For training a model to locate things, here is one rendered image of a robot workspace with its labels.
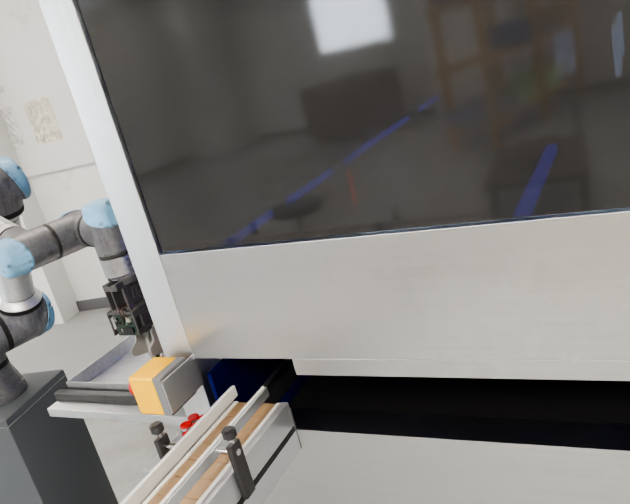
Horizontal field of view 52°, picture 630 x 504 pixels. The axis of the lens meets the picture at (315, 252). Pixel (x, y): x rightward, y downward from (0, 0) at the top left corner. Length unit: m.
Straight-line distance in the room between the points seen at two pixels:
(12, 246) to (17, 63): 3.61
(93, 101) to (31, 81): 3.77
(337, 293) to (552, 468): 0.39
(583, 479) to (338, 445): 0.37
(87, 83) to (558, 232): 0.71
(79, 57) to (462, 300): 0.67
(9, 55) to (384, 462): 4.22
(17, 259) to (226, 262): 0.46
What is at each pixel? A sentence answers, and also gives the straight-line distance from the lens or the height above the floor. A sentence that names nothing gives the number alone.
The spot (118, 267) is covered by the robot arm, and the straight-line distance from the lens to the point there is 1.31.
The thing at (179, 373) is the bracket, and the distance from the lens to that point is 1.12.
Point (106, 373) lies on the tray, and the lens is 1.59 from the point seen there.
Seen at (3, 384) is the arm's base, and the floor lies 0.84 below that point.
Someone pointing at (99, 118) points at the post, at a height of 1.44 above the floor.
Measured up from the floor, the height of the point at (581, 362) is 1.01.
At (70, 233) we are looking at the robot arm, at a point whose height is 1.24.
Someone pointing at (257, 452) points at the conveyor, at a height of 0.92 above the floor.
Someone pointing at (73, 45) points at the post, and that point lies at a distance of 1.08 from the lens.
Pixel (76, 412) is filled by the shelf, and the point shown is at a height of 0.87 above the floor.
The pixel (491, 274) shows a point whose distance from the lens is 0.86.
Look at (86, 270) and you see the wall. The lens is 5.09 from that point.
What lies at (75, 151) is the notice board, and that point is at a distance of 4.77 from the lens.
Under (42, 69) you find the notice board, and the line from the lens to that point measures 4.78.
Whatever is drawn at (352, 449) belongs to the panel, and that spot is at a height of 0.85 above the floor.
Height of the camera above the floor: 1.47
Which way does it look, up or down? 18 degrees down
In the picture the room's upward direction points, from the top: 15 degrees counter-clockwise
